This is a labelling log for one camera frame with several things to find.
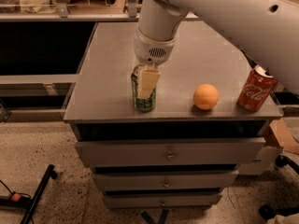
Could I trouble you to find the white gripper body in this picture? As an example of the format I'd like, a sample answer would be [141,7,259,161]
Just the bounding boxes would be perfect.
[134,27,175,64]

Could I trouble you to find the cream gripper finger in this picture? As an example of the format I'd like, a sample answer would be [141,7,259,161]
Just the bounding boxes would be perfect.
[137,68,161,99]

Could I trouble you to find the green soda can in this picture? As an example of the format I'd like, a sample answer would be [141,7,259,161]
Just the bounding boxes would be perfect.
[131,65,156,112]

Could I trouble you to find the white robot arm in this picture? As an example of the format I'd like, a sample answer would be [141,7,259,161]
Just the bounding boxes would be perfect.
[135,0,299,93]

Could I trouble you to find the red cola can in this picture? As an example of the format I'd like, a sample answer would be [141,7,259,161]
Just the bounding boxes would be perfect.
[237,65,277,112]

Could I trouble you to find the orange fruit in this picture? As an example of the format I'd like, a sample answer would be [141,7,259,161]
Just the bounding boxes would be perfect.
[193,83,219,110]

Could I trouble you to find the grey drawer cabinet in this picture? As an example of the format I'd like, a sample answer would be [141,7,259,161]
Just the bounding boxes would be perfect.
[64,21,281,208]

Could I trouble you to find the cardboard box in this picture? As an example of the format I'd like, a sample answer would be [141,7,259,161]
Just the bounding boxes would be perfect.
[237,119,299,176]

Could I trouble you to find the black chair base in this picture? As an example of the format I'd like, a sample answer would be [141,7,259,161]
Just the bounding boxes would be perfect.
[258,154,299,221]

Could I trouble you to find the black stand legs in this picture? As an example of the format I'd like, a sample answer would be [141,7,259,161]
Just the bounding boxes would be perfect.
[0,164,58,224]

